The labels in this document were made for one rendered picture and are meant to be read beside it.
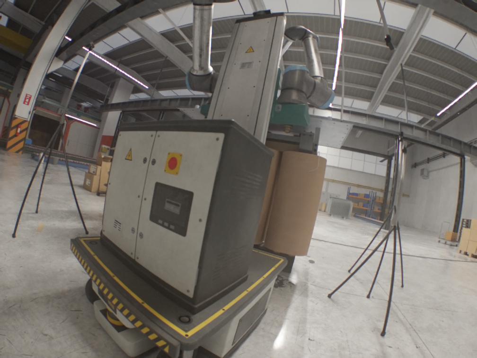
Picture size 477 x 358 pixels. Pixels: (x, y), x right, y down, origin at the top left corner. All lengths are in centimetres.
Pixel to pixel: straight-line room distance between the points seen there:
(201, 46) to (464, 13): 520
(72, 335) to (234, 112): 124
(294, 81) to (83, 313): 153
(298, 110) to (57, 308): 147
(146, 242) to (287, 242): 131
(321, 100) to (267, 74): 37
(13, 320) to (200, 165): 97
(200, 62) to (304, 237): 152
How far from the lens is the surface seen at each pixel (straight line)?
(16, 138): 1086
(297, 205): 172
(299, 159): 175
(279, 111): 107
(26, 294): 117
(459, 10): 545
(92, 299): 102
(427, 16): 1110
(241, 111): 104
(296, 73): 118
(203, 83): 137
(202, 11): 121
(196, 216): 51
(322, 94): 125
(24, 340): 96
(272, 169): 183
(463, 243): 710
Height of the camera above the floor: 69
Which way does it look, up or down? 2 degrees up
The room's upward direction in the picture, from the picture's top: 12 degrees clockwise
